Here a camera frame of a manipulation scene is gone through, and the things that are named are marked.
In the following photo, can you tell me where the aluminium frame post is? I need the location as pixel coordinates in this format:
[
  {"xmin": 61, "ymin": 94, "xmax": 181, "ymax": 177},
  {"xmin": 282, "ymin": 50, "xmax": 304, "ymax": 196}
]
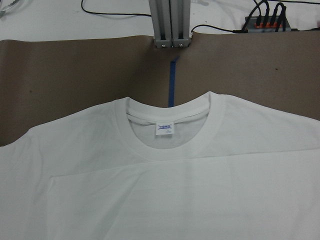
[{"xmin": 148, "ymin": 0, "xmax": 191, "ymax": 48}]

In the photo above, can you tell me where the white long-sleeve printed shirt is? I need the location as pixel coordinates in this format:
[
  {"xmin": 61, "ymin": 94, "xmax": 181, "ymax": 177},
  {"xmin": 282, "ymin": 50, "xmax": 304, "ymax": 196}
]
[{"xmin": 0, "ymin": 92, "xmax": 320, "ymax": 240}]

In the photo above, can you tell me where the grey orange cable hub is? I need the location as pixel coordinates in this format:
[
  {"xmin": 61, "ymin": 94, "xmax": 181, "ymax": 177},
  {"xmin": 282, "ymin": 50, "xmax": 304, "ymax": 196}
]
[{"xmin": 240, "ymin": 0, "xmax": 292, "ymax": 33}]

